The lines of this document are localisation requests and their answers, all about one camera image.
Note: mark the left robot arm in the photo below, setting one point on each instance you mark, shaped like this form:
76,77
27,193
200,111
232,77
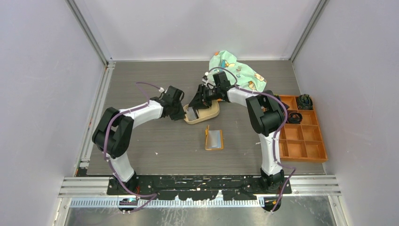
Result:
113,133

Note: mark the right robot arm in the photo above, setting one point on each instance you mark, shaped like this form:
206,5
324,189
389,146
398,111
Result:
267,116

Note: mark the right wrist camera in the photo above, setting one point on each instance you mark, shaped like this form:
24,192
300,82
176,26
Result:
205,78

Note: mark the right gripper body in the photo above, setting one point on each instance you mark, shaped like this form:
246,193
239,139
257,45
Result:
210,94

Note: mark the dark bundle in corner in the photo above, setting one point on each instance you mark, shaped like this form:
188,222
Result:
304,102

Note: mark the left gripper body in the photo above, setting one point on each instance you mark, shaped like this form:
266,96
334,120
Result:
178,107

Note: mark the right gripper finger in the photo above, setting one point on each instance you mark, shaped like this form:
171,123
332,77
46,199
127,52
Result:
205,103
196,100

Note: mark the beige oval tray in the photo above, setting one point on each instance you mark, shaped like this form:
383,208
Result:
205,114

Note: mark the orange compartment organizer box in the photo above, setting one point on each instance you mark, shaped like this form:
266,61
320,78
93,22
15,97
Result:
301,141

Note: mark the orange leather card holder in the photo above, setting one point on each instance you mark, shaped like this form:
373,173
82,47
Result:
213,139

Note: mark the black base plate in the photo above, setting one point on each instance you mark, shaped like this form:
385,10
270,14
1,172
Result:
205,187

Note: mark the green cartoon cloth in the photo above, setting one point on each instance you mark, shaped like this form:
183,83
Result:
247,77

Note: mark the credit card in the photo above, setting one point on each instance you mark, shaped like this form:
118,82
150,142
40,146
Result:
191,114

